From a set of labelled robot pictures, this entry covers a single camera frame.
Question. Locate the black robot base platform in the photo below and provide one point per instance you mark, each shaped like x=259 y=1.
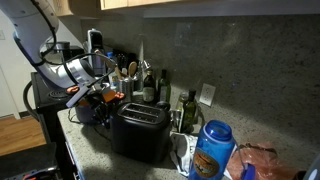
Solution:
x=26 y=158

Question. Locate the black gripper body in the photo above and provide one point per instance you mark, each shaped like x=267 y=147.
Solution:
x=97 y=101

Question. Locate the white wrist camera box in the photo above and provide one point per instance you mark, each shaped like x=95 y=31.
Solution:
x=77 y=96

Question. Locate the wooden wall cabinet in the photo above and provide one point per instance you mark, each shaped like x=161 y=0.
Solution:
x=116 y=3

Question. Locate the white wall outlet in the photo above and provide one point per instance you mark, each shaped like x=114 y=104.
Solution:
x=207 y=94

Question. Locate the dark labelled glass bottle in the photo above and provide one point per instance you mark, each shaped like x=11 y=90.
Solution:
x=149 y=88

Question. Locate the steel utensil holder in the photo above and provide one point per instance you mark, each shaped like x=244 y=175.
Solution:
x=126 y=89

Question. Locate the glass jar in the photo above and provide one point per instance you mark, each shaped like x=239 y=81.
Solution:
x=180 y=101

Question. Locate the grey rounded object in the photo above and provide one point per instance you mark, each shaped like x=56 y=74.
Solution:
x=313 y=170

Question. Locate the olive oil bottle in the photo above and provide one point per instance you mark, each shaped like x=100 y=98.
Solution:
x=189 y=111

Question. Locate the long wooden spatula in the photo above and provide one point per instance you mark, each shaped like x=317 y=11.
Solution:
x=111 y=65

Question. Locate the clear plastic bottle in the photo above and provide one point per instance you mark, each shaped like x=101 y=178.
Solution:
x=111 y=75

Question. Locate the blue plastic water bottle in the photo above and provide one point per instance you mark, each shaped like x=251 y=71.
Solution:
x=211 y=151

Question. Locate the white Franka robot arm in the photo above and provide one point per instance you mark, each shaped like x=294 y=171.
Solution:
x=33 y=33

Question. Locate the silver black tall appliance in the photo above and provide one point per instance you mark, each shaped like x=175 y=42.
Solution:
x=96 y=46

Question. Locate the black silver toaster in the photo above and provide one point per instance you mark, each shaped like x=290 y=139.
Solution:
x=140 y=140

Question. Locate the wooden spoon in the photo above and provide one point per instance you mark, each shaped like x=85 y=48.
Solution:
x=132 y=68

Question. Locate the red plastic bag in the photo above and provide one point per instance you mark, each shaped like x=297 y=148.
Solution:
x=263 y=161

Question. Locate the grey pot orange inside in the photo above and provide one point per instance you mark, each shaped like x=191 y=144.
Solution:
x=81 y=115

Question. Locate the orange black clamp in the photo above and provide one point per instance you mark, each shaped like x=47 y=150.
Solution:
x=36 y=174

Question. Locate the green wine bottle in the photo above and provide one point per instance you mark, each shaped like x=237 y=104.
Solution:
x=164 y=90

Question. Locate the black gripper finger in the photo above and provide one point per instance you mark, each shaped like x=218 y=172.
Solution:
x=108 y=119
x=99 y=118

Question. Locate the black stove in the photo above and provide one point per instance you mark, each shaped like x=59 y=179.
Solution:
x=43 y=100

